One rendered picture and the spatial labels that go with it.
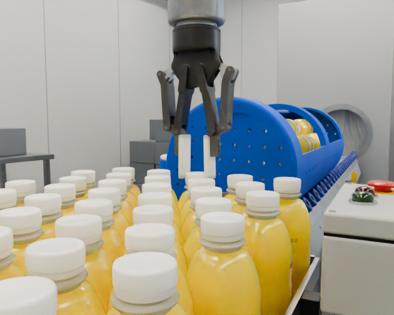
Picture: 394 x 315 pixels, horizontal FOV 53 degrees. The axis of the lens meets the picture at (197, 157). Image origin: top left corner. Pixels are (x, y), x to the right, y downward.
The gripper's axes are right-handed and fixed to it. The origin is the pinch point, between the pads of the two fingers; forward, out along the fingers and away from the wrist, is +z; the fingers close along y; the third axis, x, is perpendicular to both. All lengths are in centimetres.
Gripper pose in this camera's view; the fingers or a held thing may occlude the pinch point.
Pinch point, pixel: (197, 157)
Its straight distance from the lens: 63.7
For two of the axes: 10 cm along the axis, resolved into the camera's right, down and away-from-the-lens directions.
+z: 0.0, 10.0, 0.9
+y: -9.0, -0.4, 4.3
